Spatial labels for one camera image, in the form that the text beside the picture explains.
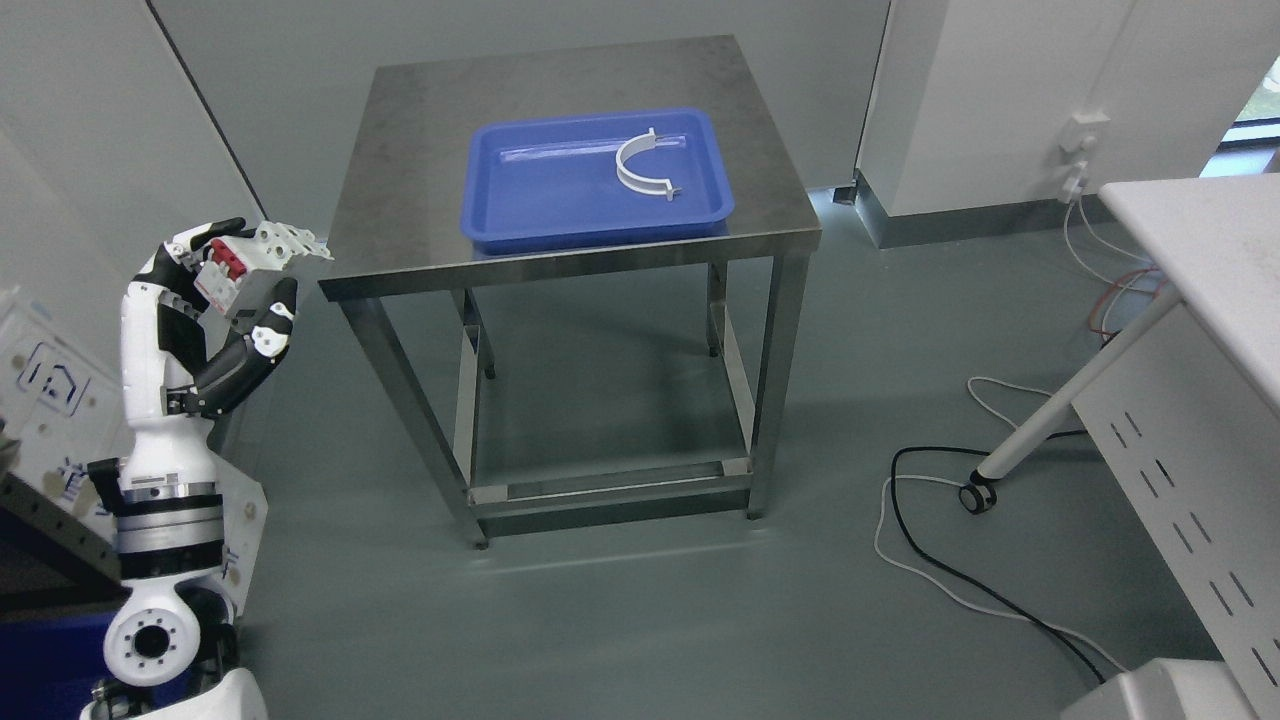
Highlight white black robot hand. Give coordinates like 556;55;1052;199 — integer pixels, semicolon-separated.
118;217;298;502

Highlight grey red circuit breaker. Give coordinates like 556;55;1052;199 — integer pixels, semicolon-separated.
195;222;333;327

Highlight stainless steel table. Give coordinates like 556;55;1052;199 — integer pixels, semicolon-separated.
320;35;822;550

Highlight blue plastic tray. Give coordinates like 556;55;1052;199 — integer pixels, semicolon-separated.
460;108;735;255

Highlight white curved pipe clamp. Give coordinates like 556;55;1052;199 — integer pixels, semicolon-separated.
614;126;684;202

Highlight white table leg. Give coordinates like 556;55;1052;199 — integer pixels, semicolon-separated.
959;286;1181;515

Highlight white plug adapter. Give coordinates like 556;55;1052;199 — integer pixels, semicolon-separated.
1057;159;1089;206

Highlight white desk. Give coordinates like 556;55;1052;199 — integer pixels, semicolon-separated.
1076;174;1279;717

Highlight black cable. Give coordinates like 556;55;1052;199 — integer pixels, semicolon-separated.
890;430;1108;685

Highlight white wall socket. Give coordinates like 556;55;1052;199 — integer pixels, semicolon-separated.
1059;111;1110;152

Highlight white cable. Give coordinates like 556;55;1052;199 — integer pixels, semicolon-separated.
874;378;1132;673

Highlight orange cable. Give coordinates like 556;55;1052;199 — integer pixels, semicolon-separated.
1092;266;1167;341

